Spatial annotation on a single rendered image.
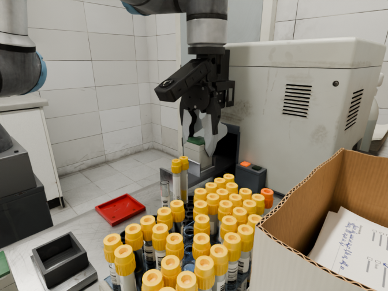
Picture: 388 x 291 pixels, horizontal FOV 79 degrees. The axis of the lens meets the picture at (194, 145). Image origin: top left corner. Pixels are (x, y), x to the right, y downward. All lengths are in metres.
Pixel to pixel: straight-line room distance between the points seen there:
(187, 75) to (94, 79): 2.36
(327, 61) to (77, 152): 2.60
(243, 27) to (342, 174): 1.74
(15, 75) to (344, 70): 0.67
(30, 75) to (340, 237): 0.71
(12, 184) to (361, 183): 0.64
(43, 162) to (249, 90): 1.77
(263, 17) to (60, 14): 1.77
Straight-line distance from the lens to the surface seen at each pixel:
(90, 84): 2.73
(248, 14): 2.04
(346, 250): 0.34
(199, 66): 0.44
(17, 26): 0.71
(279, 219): 0.23
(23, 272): 0.42
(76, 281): 0.36
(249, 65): 0.50
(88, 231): 0.45
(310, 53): 0.45
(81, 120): 2.74
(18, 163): 0.61
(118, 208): 0.48
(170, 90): 0.40
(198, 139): 0.49
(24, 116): 1.96
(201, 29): 0.45
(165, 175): 0.48
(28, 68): 0.72
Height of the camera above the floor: 1.14
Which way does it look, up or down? 20 degrees down
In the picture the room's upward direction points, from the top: straight up
